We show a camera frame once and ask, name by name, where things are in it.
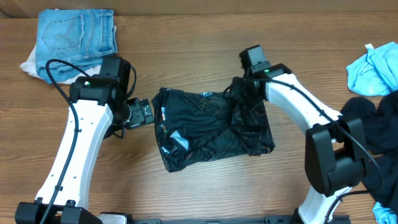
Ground black orange-patterned cycling jersey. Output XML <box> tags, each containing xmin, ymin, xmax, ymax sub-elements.
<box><xmin>152</xmin><ymin>87</ymin><xmax>275</xmax><ymax>172</ymax></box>

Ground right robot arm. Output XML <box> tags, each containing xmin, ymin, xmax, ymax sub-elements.
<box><xmin>239</xmin><ymin>45</ymin><xmax>370</xmax><ymax>223</ymax></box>

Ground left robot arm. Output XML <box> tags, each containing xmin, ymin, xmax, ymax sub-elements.
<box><xmin>15</xmin><ymin>56</ymin><xmax>154</xmax><ymax>224</ymax></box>

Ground folded blue denim jeans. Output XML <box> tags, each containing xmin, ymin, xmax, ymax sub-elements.
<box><xmin>35</xmin><ymin>9</ymin><xmax>118</xmax><ymax>83</ymax></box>

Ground folded white cloth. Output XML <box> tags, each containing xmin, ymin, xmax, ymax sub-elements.
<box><xmin>19</xmin><ymin>26</ymin><xmax>118</xmax><ymax>86</ymax></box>

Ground light blue t-shirt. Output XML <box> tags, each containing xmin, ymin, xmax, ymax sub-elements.
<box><xmin>346</xmin><ymin>42</ymin><xmax>397</xmax><ymax>96</ymax></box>

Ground plain black garment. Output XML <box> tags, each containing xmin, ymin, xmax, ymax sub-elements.
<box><xmin>341</xmin><ymin>91</ymin><xmax>397</xmax><ymax>213</ymax></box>

